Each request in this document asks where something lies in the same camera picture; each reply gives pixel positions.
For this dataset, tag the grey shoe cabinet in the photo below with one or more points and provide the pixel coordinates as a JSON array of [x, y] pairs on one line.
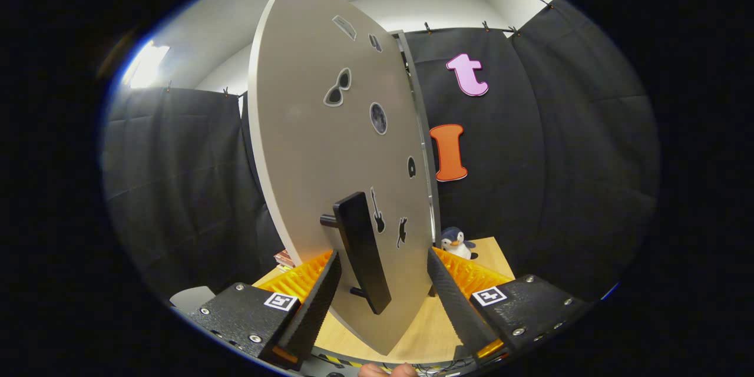
[[414, 70]]

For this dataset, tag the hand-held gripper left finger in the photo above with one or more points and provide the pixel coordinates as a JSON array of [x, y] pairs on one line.
[[318, 306]]

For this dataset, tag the brown cover book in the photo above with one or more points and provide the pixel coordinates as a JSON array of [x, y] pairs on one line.
[[284, 258]]

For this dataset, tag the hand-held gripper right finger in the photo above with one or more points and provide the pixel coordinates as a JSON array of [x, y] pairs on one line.
[[456, 312]]

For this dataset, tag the black backdrop cloth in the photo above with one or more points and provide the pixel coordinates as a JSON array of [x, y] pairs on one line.
[[559, 159]]

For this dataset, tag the penguin plush toy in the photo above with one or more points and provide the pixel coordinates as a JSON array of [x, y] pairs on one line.
[[455, 242]]

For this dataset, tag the narrow ceiling light strip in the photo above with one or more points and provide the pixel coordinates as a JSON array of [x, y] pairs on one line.
[[146, 65]]

